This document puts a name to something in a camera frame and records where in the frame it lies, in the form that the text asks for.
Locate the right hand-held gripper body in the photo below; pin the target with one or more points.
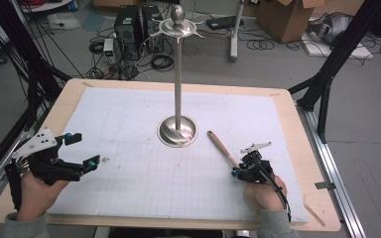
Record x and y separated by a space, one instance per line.
256 170

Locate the grey metal bracket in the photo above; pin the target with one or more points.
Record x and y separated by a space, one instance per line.
325 185

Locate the white stand leg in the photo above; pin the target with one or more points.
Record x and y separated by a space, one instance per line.
235 36

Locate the round white table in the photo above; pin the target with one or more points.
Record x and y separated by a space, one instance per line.
46 5

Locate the grey bag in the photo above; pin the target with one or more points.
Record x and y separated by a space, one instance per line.
334 28

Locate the white grid mat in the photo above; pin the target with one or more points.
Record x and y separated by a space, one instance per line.
129 115

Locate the wooden spatula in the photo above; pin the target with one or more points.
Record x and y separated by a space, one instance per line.
221 147

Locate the person's left hand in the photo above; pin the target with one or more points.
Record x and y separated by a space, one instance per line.
36 198

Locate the white power adapter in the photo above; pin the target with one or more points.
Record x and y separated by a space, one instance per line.
109 48

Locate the cardboard box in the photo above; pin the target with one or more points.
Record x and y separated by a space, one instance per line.
284 20

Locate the black flat device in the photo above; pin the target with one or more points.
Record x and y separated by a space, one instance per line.
223 22

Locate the black computer tower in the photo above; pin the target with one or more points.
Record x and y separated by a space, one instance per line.
128 31
150 20

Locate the steel utensil stand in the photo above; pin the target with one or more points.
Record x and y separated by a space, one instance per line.
178 99

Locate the thin wooden strip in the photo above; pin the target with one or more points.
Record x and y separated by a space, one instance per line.
315 214

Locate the clear plastic bag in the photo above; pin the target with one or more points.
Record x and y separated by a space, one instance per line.
63 21

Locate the white board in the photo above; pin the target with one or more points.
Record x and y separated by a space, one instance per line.
354 51

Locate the black metal frame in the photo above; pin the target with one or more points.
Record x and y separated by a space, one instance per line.
344 43
16 39

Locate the person's right hand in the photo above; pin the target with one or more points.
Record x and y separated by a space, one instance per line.
264 196

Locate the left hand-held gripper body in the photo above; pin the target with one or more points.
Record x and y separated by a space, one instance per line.
36 142

